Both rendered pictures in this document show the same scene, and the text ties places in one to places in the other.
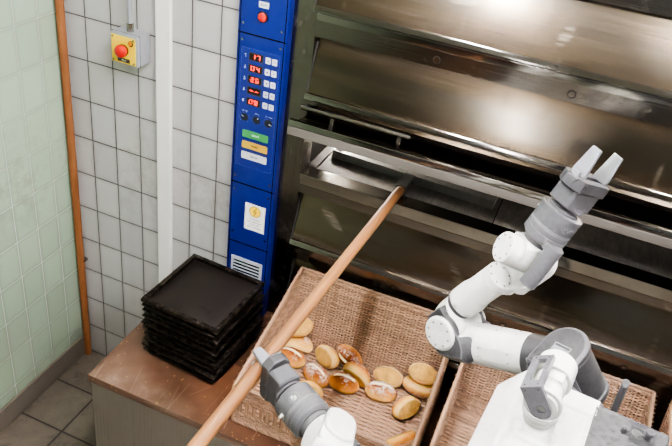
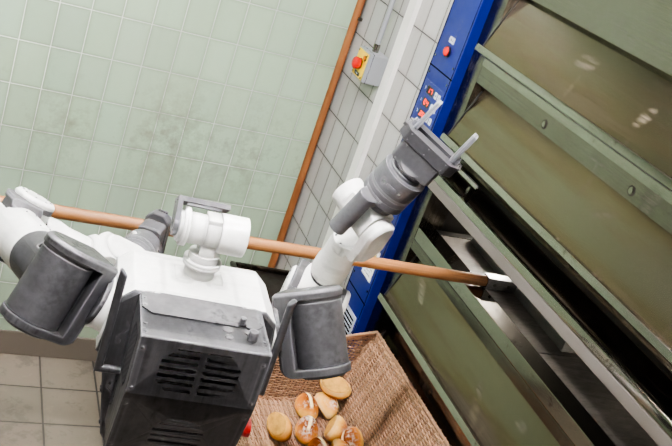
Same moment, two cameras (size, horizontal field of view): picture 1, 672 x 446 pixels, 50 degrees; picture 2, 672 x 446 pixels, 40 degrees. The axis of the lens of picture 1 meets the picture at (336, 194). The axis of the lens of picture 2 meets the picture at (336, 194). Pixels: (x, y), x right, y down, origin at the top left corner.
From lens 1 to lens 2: 1.51 m
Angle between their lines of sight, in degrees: 43
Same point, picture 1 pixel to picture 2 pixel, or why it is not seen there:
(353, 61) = (494, 116)
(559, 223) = (381, 170)
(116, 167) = (324, 185)
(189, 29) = (410, 60)
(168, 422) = not seen: hidden behind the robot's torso
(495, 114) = (567, 200)
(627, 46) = not seen: outside the picture
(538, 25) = (629, 101)
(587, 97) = (643, 198)
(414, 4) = (547, 60)
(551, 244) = (368, 191)
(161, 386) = not seen: hidden behind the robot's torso
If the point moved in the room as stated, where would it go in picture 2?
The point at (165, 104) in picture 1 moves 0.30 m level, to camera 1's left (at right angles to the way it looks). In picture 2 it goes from (369, 127) to (318, 91)
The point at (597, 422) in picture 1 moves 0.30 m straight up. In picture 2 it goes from (235, 308) to (291, 136)
